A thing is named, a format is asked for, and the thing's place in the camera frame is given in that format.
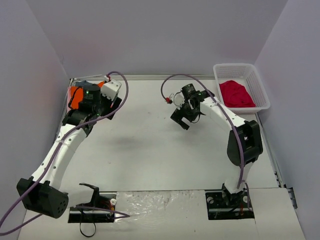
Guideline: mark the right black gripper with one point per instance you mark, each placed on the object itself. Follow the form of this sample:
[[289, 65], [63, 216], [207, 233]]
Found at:
[[182, 115]]

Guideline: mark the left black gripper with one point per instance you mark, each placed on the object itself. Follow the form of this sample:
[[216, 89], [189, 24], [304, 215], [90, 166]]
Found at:
[[116, 104]]

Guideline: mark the orange t shirt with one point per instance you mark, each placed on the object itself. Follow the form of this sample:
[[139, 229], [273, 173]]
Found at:
[[76, 97]]

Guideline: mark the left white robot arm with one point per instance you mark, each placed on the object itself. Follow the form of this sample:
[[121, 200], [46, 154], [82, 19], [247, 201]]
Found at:
[[42, 192]]

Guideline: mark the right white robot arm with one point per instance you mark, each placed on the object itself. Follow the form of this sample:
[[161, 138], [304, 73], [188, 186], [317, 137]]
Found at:
[[244, 144]]

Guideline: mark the dark blue folded t shirt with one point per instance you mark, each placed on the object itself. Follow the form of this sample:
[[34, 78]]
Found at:
[[82, 83]]

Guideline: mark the pink folded t shirt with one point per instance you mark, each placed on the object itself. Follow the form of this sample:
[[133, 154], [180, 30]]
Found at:
[[68, 98]]

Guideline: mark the red t shirt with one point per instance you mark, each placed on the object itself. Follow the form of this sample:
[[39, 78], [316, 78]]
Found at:
[[235, 95]]

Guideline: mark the white plastic basket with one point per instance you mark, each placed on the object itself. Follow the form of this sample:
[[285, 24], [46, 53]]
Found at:
[[244, 74]]

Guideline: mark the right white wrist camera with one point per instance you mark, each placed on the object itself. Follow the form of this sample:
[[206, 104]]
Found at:
[[176, 99]]

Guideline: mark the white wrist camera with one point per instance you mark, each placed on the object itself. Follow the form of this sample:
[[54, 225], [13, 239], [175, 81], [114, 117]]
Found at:
[[111, 89], [176, 99]]

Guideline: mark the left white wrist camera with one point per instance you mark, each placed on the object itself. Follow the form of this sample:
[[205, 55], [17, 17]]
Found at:
[[111, 89]]

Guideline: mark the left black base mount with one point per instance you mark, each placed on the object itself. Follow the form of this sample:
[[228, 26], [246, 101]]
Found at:
[[107, 200]]

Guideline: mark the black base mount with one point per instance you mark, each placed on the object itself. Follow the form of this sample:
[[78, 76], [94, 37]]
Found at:
[[221, 206], [107, 200]]

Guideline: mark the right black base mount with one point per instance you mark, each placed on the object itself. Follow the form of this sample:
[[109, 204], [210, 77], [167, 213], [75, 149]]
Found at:
[[221, 206]]

